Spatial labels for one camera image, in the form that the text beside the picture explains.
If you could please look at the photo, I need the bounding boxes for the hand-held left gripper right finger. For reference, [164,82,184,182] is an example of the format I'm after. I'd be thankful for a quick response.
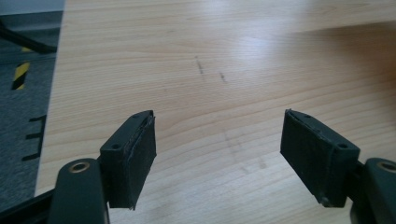
[279,108,361,208]

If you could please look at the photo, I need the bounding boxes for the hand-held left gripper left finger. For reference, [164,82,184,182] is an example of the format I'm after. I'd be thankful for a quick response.
[99,109,158,211]

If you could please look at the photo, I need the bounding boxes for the black tape marks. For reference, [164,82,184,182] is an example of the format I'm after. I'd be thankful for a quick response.
[21,114,48,162]

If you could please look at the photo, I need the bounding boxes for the yellow black striped tape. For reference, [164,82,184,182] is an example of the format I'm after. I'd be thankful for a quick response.
[10,61,31,91]

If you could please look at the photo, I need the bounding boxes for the black cable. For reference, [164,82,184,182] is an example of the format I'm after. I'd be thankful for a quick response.
[0,20,58,54]

